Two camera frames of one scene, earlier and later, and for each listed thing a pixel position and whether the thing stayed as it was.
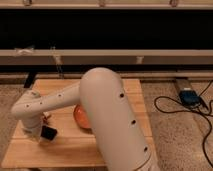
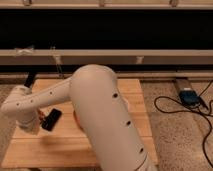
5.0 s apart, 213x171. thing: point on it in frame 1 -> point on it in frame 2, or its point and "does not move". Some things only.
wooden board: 73,146 does not move
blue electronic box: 189,98 does not move
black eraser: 48,132 -> 51,119
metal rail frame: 93,57 does not move
